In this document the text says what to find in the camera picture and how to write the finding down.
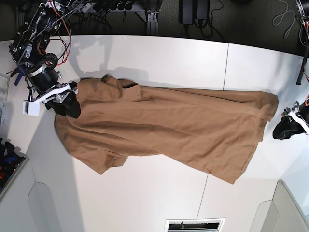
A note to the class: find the brown t-shirt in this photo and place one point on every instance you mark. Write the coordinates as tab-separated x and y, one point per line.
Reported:
213	131

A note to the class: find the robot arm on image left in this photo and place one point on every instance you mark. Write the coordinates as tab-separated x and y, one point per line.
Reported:
29	47

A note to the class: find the white camera box image left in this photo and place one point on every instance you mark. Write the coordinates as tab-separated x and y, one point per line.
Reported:
31	108

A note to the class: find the black power adapter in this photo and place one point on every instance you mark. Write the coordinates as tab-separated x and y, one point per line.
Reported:
186	12

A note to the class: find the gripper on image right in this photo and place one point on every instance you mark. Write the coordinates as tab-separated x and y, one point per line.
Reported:
295	121

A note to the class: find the clear plastic box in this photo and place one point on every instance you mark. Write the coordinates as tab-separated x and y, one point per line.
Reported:
4	87

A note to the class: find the aluminium frame post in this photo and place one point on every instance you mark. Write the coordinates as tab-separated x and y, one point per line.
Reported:
150	18

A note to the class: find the grey bin of clamps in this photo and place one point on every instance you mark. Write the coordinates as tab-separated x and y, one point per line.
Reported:
11	164

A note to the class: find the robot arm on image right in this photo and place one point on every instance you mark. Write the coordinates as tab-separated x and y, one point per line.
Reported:
303	36

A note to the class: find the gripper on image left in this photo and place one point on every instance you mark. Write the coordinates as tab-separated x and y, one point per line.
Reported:
46	89

